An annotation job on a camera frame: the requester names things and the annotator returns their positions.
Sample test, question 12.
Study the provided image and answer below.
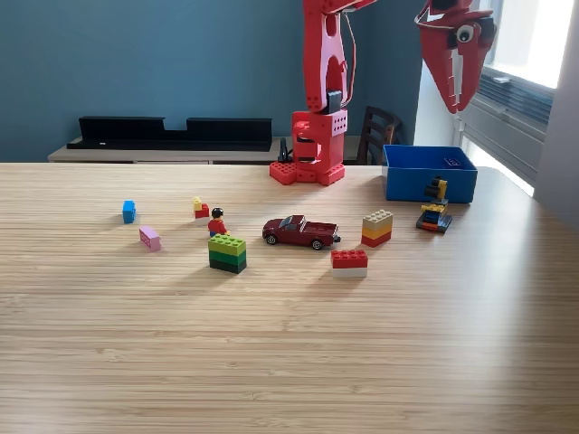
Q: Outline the green lego brick stack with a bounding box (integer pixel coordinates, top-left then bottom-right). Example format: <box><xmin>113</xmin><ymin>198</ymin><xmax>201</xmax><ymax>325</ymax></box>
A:
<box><xmin>207</xmin><ymin>233</ymin><xmax>248</xmax><ymax>275</ymax></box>

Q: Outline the pink lego brick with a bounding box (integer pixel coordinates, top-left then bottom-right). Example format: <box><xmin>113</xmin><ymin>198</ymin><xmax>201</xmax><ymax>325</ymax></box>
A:
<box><xmin>138</xmin><ymin>225</ymin><xmax>163</xmax><ymax>253</ymax></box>

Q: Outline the blue plastic bin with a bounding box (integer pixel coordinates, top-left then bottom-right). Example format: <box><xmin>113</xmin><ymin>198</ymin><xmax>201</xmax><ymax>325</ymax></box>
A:
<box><xmin>381</xmin><ymin>144</ymin><xmax>479</xmax><ymax>204</ymax></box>

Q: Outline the grey vent unit under window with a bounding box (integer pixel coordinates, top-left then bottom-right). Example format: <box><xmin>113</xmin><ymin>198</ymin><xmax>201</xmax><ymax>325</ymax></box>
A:
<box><xmin>457</xmin><ymin>62</ymin><xmax>556</xmax><ymax>184</ymax></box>

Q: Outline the bright window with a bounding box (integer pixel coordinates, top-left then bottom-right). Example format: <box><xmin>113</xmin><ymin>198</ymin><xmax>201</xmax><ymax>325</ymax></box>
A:
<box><xmin>470</xmin><ymin>0</ymin><xmax>579</xmax><ymax>90</ymax></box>

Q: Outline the dark wooden chair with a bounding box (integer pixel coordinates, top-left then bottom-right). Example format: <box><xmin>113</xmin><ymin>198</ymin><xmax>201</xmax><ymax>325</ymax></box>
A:
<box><xmin>356</xmin><ymin>106</ymin><xmax>403</xmax><ymax>166</ymax></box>

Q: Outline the small yellow toy digger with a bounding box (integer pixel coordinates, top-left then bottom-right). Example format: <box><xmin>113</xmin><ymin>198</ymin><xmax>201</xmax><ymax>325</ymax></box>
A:
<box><xmin>415</xmin><ymin>175</ymin><xmax>454</xmax><ymax>235</ymax></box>

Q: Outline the tan orange red brick stack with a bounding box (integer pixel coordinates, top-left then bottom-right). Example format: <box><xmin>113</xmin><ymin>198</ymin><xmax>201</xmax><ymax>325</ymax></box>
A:
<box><xmin>360</xmin><ymin>208</ymin><xmax>394</xmax><ymax>249</ymax></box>

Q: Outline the dark red toy car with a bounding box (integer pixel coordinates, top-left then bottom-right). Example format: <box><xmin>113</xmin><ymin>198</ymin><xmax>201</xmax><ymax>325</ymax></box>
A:
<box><xmin>261</xmin><ymin>214</ymin><xmax>342</xmax><ymax>251</ymax></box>

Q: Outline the toy figure red shirt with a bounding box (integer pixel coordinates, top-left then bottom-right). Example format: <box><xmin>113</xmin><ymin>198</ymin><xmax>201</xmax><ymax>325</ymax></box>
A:
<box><xmin>207</xmin><ymin>207</ymin><xmax>232</xmax><ymax>240</ymax></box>

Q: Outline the yellow red white brick stack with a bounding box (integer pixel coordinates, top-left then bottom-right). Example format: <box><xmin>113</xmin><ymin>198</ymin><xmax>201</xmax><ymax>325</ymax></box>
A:
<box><xmin>192</xmin><ymin>195</ymin><xmax>211</xmax><ymax>226</ymax></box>

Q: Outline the pale wooden sideboard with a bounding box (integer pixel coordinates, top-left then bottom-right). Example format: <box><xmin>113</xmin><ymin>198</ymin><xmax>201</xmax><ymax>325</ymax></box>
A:
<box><xmin>47</xmin><ymin>135</ymin><xmax>363</xmax><ymax>165</ymax></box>

